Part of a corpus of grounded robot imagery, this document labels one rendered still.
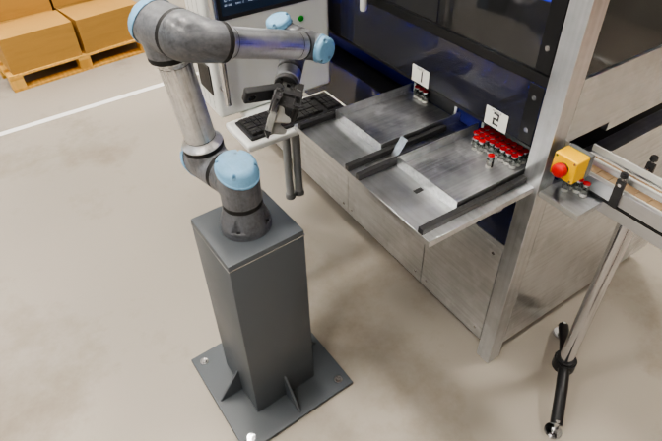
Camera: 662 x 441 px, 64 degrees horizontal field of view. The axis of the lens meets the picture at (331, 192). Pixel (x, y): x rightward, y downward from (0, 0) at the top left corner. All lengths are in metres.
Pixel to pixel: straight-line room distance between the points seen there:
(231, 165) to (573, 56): 0.90
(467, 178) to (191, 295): 1.40
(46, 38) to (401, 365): 3.46
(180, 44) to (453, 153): 0.91
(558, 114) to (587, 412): 1.19
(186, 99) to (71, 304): 1.47
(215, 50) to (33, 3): 3.65
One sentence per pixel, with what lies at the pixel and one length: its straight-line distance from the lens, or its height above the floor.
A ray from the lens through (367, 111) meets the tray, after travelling 1.91.
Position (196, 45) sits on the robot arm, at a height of 1.37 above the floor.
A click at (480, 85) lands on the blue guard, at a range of 1.66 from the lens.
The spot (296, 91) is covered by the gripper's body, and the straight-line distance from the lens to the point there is 1.56.
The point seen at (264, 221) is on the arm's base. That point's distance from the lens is 1.54.
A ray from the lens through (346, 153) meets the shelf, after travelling 1.70.
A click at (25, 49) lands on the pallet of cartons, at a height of 0.28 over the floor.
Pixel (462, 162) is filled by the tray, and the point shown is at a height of 0.88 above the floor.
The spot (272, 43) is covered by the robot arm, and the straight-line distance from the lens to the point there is 1.36.
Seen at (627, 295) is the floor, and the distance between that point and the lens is 2.71.
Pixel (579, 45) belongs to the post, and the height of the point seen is 1.32.
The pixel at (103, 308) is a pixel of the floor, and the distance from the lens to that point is 2.59.
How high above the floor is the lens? 1.85
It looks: 39 degrees down
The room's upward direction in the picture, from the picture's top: 1 degrees counter-clockwise
